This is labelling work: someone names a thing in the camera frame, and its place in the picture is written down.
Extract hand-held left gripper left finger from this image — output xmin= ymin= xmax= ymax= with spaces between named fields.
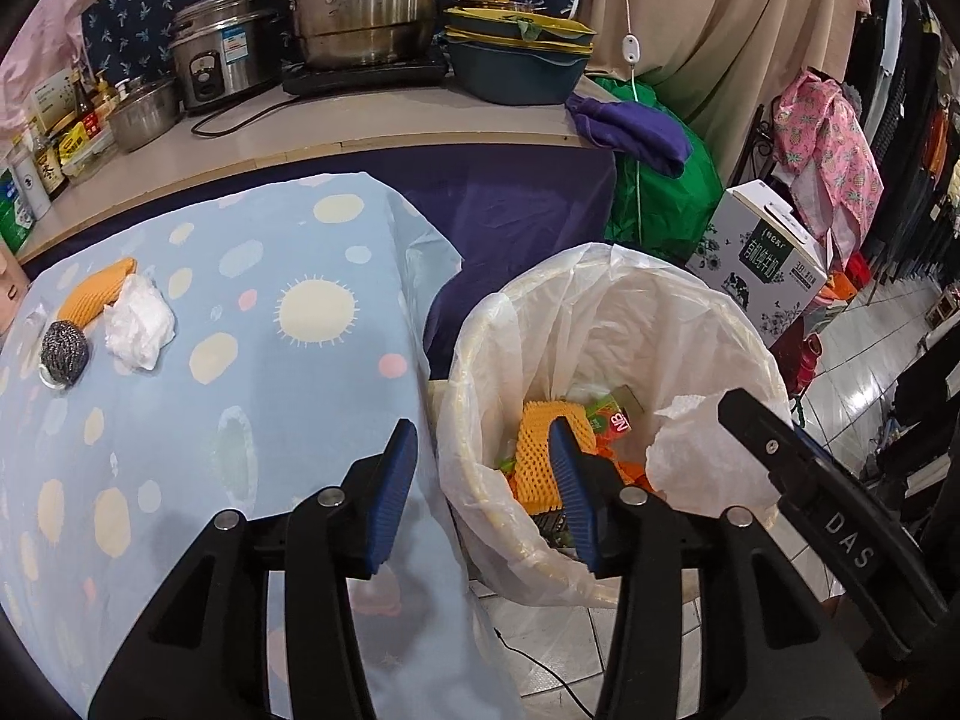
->
xmin=88 ymin=418 xmax=419 ymax=720

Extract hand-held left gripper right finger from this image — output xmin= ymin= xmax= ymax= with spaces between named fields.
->
xmin=546 ymin=416 xmax=880 ymax=720

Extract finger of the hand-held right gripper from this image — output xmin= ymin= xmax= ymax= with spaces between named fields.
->
xmin=791 ymin=427 xmax=835 ymax=470
xmin=716 ymin=388 xmax=809 ymax=494

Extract large yellow foam fruit net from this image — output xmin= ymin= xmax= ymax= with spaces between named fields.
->
xmin=512 ymin=400 xmax=601 ymax=517

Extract white paper wrapper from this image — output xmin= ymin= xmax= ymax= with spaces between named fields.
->
xmin=646 ymin=392 xmax=785 ymax=507

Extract white lined trash bin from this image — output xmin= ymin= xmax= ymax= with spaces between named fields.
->
xmin=435 ymin=241 xmax=796 ymax=611

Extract red bag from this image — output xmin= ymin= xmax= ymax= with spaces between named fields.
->
xmin=772 ymin=311 xmax=822 ymax=397

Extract green and red carton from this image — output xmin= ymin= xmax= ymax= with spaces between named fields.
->
xmin=589 ymin=386 xmax=646 ymax=440

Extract blue printed tablecloth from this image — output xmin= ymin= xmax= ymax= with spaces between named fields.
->
xmin=0 ymin=172 xmax=526 ymax=720

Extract white printed cardboard box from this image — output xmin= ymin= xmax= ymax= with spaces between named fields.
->
xmin=686 ymin=181 xmax=830 ymax=350

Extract green plastic bag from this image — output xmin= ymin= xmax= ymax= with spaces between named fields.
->
xmin=585 ymin=75 xmax=725 ymax=267

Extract black metal rack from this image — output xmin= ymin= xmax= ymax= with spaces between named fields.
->
xmin=739 ymin=105 xmax=785 ymax=188

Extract dark purple table cover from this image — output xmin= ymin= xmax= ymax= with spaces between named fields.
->
xmin=341 ymin=142 xmax=623 ymax=376

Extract pink floral garment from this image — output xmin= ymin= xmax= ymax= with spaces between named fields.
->
xmin=772 ymin=67 xmax=886 ymax=271

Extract crumpled white tissue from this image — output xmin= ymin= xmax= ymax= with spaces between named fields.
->
xmin=103 ymin=274 xmax=179 ymax=372

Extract purple cloth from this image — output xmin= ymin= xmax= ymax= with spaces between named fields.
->
xmin=564 ymin=92 xmax=692 ymax=179

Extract steel wool scrubber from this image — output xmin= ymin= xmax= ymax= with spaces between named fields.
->
xmin=39 ymin=320 xmax=91 ymax=391

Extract small yellow foam fruit net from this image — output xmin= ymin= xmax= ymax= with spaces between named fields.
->
xmin=56 ymin=257 xmax=138 ymax=331

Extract beige curtain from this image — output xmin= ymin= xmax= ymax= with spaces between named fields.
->
xmin=577 ymin=0 xmax=878 ymax=181

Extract row of hanging clothes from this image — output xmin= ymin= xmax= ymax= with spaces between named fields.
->
xmin=847 ymin=0 xmax=960 ymax=301

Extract black induction cooker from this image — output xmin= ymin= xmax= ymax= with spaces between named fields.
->
xmin=281 ymin=52 xmax=451 ymax=97

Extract dark blue plastic basin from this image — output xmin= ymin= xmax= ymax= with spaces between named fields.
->
xmin=446 ymin=37 xmax=593 ymax=106

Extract pink electric kettle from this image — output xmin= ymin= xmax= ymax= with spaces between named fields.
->
xmin=0 ymin=244 xmax=32 ymax=335

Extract small steel bowl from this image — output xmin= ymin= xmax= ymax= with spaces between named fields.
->
xmin=107 ymin=75 xmax=181 ymax=153

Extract clear plastic food container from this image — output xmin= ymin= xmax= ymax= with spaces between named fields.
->
xmin=60 ymin=136 xmax=115 ymax=179

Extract steel rice cooker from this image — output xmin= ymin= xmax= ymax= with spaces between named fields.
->
xmin=166 ymin=0 xmax=290 ymax=115

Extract green tin can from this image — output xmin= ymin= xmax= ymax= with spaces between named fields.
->
xmin=0 ymin=165 xmax=37 ymax=256

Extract soy sauce bottle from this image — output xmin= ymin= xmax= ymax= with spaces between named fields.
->
xmin=30 ymin=124 xmax=70 ymax=200

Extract large steel steamer pot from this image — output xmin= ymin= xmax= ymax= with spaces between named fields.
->
xmin=268 ymin=0 xmax=451 ymax=70

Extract white and blue can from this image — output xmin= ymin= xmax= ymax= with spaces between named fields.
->
xmin=6 ymin=142 xmax=52 ymax=222

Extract dark glass bottle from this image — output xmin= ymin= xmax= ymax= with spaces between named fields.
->
xmin=67 ymin=67 xmax=102 ymax=140

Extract white carton box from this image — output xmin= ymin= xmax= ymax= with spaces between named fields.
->
xmin=28 ymin=67 xmax=80 ymax=132

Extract navy floral cloth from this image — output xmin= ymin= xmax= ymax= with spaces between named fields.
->
xmin=79 ymin=0 xmax=601 ymax=91

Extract thin black floor cable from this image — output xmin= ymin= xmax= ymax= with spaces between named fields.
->
xmin=491 ymin=626 xmax=601 ymax=720

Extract white cable with switch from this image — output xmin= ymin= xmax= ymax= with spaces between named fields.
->
xmin=619 ymin=0 xmax=647 ymax=241

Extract black power cable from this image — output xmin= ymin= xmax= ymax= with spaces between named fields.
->
xmin=190 ymin=90 xmax=290 ymax=138

